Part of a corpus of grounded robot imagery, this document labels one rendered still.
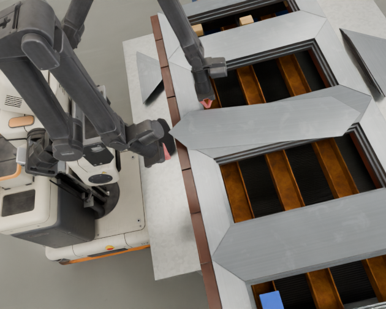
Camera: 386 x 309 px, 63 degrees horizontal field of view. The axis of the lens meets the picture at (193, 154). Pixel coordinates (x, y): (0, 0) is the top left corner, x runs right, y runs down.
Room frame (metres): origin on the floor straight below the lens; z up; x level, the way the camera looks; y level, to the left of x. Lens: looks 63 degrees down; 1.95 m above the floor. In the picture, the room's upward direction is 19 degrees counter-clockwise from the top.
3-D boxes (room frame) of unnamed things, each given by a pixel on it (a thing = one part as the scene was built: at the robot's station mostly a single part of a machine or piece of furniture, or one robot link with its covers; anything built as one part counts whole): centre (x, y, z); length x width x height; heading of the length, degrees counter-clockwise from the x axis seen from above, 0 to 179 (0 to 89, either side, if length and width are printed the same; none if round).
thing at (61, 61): (0.51, 0.19, 1.40); 0.11 x 0.06 x 0.43; 172
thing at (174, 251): (0.81, 0.14, 0.66); 1.30 x 0.20 x 0.03; 174
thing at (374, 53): (0.76, -0.94, 0.77); 0.45 x 0.20 x 0.04; 174
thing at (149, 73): (1.16, 0.07, 0.70); 0.39 x 0.12 x 0.04; 174
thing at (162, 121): (0.77, 0.11, 0.69); 0.20 x 0.10 x 0.03; 2
